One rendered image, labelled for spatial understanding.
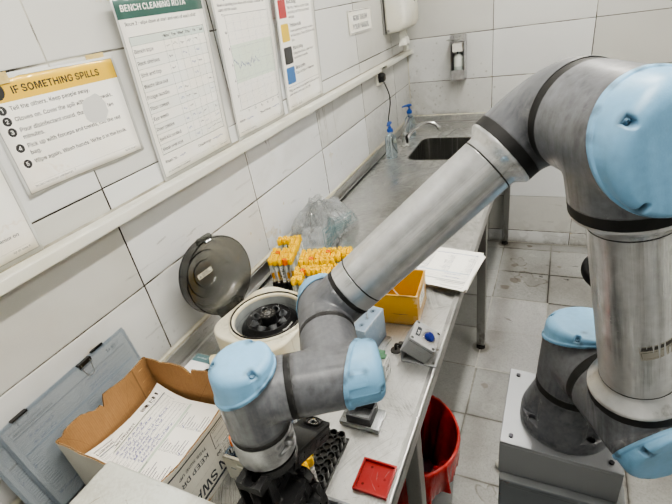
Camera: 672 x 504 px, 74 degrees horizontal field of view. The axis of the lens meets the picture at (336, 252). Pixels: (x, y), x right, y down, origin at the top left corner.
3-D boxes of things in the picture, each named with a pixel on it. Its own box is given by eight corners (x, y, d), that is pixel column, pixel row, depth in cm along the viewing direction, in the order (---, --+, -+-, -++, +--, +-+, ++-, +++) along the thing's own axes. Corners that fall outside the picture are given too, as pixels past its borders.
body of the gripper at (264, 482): (245, 529, 60) (220, 474, 54) (277, 473, 67) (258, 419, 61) (293, 550, 57) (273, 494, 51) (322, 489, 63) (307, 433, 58)
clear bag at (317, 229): (331, 265, 156) (322, 218, 147) (284, 267, 160) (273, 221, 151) (343, 231, 178) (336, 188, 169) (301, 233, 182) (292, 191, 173)
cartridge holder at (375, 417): (378, 435, 94) (377, 423, 92) (340, 424, 97) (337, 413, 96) (386, 414, 98) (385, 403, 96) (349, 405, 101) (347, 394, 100)
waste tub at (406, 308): (419, 326, 121) (417, 297, 116) (372, 322, 126) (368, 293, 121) (427, 297, 132) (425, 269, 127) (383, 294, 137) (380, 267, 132)
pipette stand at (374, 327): (374, 364, 112) (370, 333, 107) (350, 356, 115) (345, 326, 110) (392, 339, 118) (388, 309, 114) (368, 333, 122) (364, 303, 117)
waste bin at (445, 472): (449, 583, 144) (445, 502, 122) (346, 542, 159) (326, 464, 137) (469, 478, 173) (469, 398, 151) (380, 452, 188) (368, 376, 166)
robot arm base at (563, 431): (617, 407, 83) (629, 367, 78) (604, 471, 72) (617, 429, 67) (532, 377, 91) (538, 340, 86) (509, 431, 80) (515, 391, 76)
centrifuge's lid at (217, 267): (173, 256, 107) (154, 255, 112) (212, 339, 117) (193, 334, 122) (236, 218, 122) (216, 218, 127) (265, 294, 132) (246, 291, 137)
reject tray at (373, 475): (386, 501, 81) (386, 498, 81) (352, 489, 84) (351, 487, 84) (397, 468, 86) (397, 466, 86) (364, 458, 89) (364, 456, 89)
